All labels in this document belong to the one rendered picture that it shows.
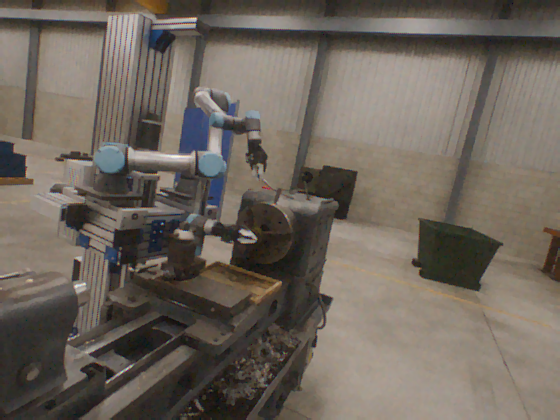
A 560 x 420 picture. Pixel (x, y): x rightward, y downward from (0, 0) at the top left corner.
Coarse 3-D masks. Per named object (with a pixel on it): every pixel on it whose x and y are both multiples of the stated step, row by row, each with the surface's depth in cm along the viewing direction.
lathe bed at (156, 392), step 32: (288, 288) 187; (160, 320) 121; (96, 352) 97; (128, 352) 113; (160, 352) 102; (192, 352) 103; (224, 352) 132; (128, 384) 85; (160, 384) 90; (192, 384) 110; (96, 416) 75; (128, 416) 83; (160, 416) 96
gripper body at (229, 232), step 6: (216, 222) 164; (216, 228) 164; (222, 228) 161; (228, 228) 160; (234, 228) 159; (216, 234) 161; (222, 234) 160; (228, 234) 160; (234, 234) 161; (222, 240) 160; (228, 240) 159; (234, 240) 161
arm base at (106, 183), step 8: (104, 176) 161; (112, 176) 161; (120, 176) 164; (96, 184) 161; (104, 184) 160; (112, 184) 161; (120, 184) 164; (104, 192) 160; (112, 192) 161; (120, 192) 164
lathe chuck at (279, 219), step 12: (264, 204) 175; (240, 216) 180; (264, 216) 175; (276, 216) 173; (288, 216) 173; (276, 228) 173; (288, 228) 171; (264, 252) 176; (276, 252) 174; (288, 252) 175; (264, 264) 177
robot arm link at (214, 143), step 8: (216, 96) 209; (224, 96) 213; (216, 104) 210; (224, 104) 213; (224, 112) 214; (216, 128) 212; (208, 136) 214; (216, 136) 212; (208, 144) 213; (216, 144) 212; (216, 152) 212; (224, 168) 214; (216, 176) 214
